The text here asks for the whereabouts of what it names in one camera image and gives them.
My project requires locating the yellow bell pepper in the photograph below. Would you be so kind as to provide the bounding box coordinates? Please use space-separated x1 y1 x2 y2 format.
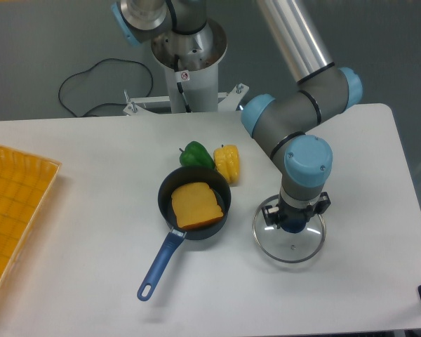
213 145 240 185

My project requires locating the black floor cable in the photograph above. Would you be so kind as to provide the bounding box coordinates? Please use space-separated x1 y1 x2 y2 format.
58 58 154 118

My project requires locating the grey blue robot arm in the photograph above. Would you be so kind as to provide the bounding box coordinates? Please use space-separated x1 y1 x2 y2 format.
112 1 363 233

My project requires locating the yellow plastic basket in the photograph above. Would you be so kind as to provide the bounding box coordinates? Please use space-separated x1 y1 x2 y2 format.
0 145 62 289

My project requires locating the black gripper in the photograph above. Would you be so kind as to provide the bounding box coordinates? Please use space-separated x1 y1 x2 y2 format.
260 191 331 228

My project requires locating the green bell pepper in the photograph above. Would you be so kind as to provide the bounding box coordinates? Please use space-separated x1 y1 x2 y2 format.
179 141 215 169

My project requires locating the dark saucepan blue handle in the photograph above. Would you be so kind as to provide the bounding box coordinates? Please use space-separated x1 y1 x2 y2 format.
137 166 232 301

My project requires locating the glass pot lid blue knob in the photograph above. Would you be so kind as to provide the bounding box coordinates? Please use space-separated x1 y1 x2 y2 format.
252 195 326 265

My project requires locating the toast bread slice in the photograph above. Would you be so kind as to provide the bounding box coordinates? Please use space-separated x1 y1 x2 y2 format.
171 182 224 230

